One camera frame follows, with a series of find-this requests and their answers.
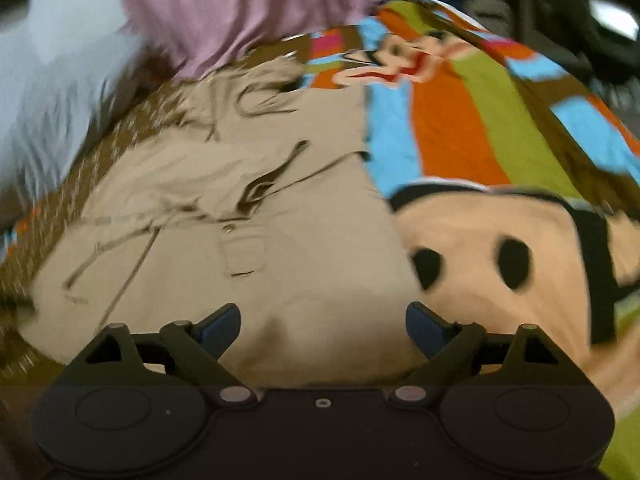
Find pink curtain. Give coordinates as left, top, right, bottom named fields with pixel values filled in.
left=114, top=0, right=483, bottom=81

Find beige garment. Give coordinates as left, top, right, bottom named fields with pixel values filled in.
left=17, top=57, right=426, bottom=386

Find printed blanket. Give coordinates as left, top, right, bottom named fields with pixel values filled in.
left=0, top=0, right=640, bottom=480

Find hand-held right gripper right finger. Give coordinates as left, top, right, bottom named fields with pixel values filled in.
left=390, top=301, right=571, bottom=406

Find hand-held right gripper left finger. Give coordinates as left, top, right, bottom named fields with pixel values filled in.
left=72, top=303, right=258, bottom=406

